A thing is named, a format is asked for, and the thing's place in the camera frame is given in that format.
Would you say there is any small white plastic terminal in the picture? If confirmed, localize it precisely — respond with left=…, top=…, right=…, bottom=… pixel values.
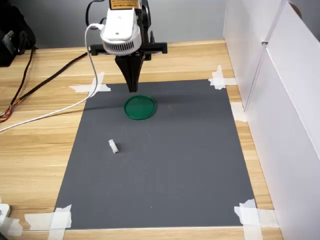
left=107, top=139, right=120, bottom=155

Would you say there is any round green lid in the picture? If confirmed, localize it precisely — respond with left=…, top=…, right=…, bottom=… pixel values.
left=123, top=94, right=157, bottom=121

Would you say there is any white tape patch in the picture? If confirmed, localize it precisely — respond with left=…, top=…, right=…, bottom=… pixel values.
left=69, top=71, right=112, bottom=99
left=207, top=65, right=237, bottom=91
left=24, top=204, right=73, bottom=240
left=229, top=102, right=249, bottom=123
left=233, top=198, right=280, bottom=240

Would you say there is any dark grey mat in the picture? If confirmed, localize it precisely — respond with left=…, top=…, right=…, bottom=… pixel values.
left=53, top=79, right=258, bottom=230

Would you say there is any black bag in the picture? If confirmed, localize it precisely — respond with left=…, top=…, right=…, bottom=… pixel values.
left=0, top=4, right=38, bottom=67

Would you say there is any tall white partition board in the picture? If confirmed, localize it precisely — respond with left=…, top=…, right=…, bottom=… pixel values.
left=265, top=1, right=320, bottom=161

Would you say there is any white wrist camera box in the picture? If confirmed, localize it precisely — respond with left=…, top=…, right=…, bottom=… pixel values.
left=99, top=8, right=142, bottom=56

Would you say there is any white camera cable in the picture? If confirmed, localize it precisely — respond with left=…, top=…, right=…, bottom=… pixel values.
left=0, top=22, right=106, bottom=133

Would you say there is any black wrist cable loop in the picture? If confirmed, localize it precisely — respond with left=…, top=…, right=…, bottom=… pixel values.
left=85, top=0, right=108, bottom=26

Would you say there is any black braided cable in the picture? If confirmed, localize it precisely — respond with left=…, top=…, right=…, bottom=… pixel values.
left=9, top=47, right=36, bottom=107
left=0, top=51, right=89, bottom=124

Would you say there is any clear partition post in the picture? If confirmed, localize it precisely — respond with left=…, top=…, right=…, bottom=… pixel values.
left=243, top=0, right=288, bottom=114

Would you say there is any white tape on bracket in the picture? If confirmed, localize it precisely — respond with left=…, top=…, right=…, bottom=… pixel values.
left=0, top=216, right=24, bottom=237

